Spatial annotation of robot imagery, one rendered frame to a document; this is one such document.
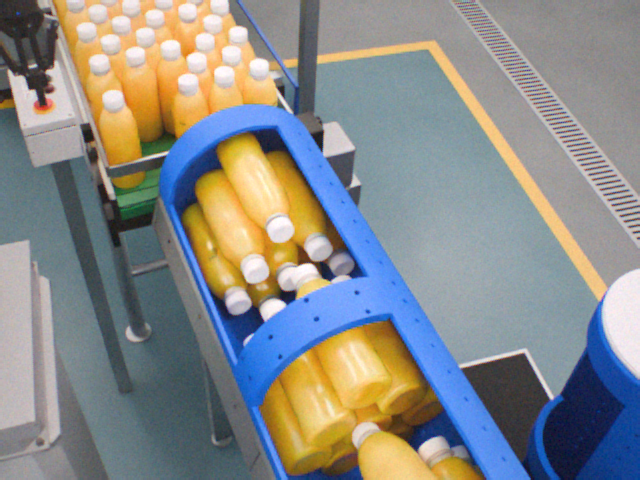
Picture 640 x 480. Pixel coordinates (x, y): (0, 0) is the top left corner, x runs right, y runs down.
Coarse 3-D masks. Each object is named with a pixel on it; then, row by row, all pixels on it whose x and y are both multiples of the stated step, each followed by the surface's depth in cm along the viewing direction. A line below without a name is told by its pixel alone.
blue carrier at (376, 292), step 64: (192, 128) 121; (256, 128) 119; (192, 192) 131; (320, 192) 110; (192, 256) 116; (384, 256) 107; (256, 320) 125; (320, 320) 94; (384, 320) 96; (256, 384) 96; (448, 384) 90
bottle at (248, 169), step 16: (224, 144) 121; (240, 144) 120; (256, 144) 121; (224, 160) 121; (240, 160) 118; (256, 160) 118; (240, 176) 116; (256, 176) 115; (272, 176) 116; (240, 192) 116; (256, 192) 113; (272, 192) 113; (256, 208) 113; (272, 208) 112; (288, 208) 114; (256, 224) 115
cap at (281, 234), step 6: (270, 222) 112; (276, 222) 111; (282, 222) 111; (288, 222) 112; (270, 228) 111; (276, 228) 111; (282, 228) 111; (288, 228) 112; (294, 228) 112; (270, 234) 111; (276, 234) 112; (282, 234) 112; (288, 234) 113; (276, 240) 112; (282, 240) 113
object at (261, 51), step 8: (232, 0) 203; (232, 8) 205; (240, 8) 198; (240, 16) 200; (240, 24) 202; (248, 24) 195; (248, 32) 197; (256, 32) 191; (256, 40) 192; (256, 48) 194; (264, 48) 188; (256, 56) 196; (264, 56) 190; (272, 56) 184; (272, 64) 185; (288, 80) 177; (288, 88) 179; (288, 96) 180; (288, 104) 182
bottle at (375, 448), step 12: (372, 432) 96; (384, 432) 94; (360, 444) 96; (372, 444) 92; (384, 444) 91; (396, 444) 91; (408, 444) 92; (360, 456) 93; (372, 456) 90; (384, 456) 89; (396, 456) 88; (408, 456) 88; (360, 468) 92; (372, 468) 89; (384, 468) 88; (396, 468) 87; (408, 468) 86; (420, 468) 86
